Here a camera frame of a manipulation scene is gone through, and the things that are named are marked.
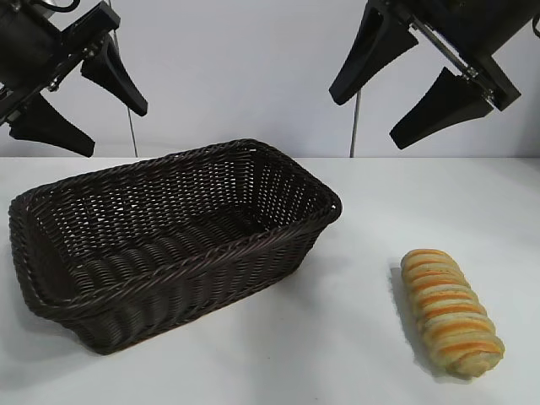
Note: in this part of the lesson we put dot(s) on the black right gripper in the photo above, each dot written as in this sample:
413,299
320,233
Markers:
468,25

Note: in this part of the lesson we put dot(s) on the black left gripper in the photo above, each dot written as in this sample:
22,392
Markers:
25,46

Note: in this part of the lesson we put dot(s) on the long striped twisted bread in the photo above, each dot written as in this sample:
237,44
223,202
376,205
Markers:
447,304

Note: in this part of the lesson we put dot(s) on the dark brown woven basket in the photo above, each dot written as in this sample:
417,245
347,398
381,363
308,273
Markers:
169,211

